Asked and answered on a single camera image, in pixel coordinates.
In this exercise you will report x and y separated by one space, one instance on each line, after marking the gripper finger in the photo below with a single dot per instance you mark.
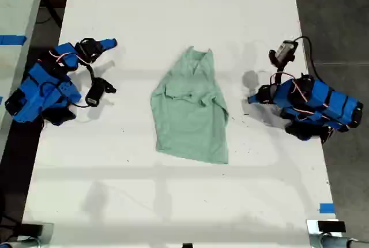
254 99
108 44

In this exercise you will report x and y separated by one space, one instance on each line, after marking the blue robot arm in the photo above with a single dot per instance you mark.
43 83
328 103

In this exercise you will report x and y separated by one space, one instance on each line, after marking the pale green T-shirt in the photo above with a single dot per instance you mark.
190 115

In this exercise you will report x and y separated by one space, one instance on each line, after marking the long blue tape strip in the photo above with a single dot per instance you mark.
11 40

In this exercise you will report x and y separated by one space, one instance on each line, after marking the grey side table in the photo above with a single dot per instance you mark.
14 14

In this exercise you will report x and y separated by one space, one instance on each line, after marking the short blue tape strip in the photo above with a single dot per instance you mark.
327 208

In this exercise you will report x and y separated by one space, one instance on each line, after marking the small black box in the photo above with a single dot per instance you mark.
31 229
331 226

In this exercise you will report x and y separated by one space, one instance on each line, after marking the black camera stalk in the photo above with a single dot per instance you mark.
279 72
91 72

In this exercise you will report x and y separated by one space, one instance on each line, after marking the black camera box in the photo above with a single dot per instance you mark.
284 51
95 92

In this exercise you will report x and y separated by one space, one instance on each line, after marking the metal corner bracket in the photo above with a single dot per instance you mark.
312 235
47 235

